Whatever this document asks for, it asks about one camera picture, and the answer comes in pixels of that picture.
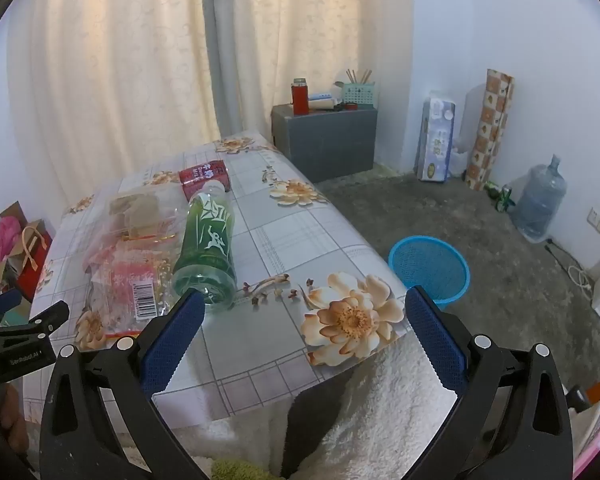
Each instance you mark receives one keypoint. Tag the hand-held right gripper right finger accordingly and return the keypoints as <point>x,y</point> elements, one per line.
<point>435,340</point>

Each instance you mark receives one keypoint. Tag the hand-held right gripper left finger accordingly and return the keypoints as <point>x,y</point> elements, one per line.
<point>172,345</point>

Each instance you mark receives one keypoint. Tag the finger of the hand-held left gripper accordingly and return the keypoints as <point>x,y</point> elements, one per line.
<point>0,302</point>
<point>50,316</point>

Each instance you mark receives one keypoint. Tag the blue mesh waste basket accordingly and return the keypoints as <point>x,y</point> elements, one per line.
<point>430,265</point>

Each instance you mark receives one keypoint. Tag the red printed plastic packaging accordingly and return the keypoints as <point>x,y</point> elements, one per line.
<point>125,280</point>

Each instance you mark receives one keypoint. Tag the green plastic bottle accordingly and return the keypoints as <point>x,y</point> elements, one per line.
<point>207,245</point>

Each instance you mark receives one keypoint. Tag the red drink can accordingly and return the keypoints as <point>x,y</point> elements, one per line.
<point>202,177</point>

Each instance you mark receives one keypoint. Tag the person's left hand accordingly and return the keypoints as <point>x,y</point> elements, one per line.
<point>16,420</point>

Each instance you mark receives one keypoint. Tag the cardboard box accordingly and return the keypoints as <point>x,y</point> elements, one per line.
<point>0,270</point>

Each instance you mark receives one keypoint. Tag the red gift bag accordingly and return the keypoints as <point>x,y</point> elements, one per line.
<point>32,270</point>

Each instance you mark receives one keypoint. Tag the pink cloth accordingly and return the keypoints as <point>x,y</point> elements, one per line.
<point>2,240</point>

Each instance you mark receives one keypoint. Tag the white fleece blanket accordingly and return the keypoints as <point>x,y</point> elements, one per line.
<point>380,430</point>

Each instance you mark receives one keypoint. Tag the clear plastic packaging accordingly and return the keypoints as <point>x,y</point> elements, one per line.
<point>170,215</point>

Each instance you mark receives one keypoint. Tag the green towel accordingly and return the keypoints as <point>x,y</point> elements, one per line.
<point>230,470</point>

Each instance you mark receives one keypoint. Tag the green glass bottle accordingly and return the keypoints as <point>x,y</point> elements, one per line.
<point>491,190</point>

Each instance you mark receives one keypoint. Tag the large clear water jug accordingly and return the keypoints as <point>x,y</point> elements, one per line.
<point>537,205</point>

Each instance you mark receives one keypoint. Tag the white plastic bag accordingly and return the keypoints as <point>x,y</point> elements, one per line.
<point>461,160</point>

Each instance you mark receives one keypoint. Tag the blue white box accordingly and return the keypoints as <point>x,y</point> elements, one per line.
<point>437,135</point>

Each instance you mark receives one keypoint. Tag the rolled checkered mat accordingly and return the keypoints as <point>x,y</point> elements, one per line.
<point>491,125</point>

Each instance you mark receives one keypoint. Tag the grey cabinet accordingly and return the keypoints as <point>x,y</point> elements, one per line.
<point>325,142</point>

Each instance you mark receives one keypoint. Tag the red tape roll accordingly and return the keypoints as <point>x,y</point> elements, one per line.
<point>351,107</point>

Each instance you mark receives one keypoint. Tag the cream curtain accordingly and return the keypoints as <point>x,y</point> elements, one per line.
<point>320,35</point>
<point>115,75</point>

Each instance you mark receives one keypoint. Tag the green plastic basket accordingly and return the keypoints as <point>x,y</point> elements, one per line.
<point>358,95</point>

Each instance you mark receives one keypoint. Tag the white tube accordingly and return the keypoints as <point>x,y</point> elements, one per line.
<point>325,101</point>

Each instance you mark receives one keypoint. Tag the bunch of wooden chopsticks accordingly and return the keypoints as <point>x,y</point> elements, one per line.
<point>358,76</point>

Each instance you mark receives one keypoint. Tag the red thermos flask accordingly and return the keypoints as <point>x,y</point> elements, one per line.
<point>300,100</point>

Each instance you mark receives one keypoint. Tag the wall socket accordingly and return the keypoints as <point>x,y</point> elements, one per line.
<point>599,221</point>

